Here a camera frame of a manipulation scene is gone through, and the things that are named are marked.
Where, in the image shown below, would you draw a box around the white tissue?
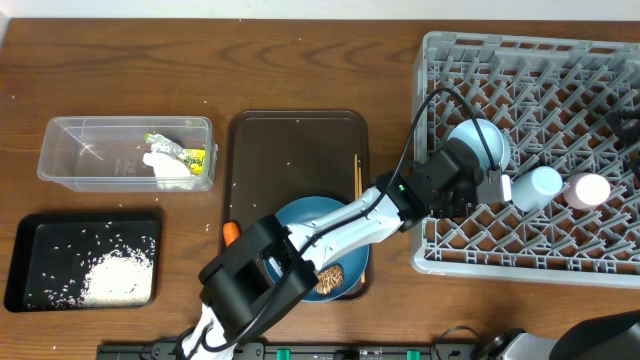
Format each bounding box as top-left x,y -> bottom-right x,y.
143,152 -> 195,191

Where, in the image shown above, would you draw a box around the white rice grains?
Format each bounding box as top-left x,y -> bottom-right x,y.
29,222 -> 157,309

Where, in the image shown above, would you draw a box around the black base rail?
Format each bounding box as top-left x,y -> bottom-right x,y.
96,341 -> 476,360

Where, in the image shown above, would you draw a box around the brown mushroom piece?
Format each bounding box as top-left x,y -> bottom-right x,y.
315,264 -> 344,295

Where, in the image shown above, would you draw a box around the orange carrot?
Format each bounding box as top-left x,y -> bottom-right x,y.
222,221 -> 241,247

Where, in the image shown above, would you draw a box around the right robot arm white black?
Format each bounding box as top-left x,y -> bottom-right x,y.
472,170 -> 639,359

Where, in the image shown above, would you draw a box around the dark blue plate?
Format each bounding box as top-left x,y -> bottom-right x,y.
276,196 -> 370,303

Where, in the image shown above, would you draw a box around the black plastic tray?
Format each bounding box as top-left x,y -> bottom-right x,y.
4,211 -> 162,313

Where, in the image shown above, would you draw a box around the yellow silver snack wrapper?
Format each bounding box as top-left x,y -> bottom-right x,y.
145,133 -> 206,176

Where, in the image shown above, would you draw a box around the wooden chopstick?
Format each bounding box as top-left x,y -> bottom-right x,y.
356,166 -> 366,285
354,153 -> 360,200

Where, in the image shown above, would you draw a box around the dark brown serving tray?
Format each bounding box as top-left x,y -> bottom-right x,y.
219,109 -> 373,302

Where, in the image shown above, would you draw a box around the light blue plastic cup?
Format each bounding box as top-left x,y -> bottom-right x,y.
511,166 -> 563,212

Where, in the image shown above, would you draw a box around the grey dishwasher rack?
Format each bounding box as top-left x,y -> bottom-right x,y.
410,31 -> 639,288

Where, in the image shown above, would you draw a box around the light blue small bowl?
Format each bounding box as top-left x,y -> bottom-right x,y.
445,119 -> 511,171

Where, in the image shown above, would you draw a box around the pink plastic cup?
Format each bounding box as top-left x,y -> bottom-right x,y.
563,173 -> 611,210

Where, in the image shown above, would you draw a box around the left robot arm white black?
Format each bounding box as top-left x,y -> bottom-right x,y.
174,138 -> 487,359

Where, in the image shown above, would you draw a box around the clear plastic bin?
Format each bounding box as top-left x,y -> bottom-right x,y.
37,116 -> 218,192

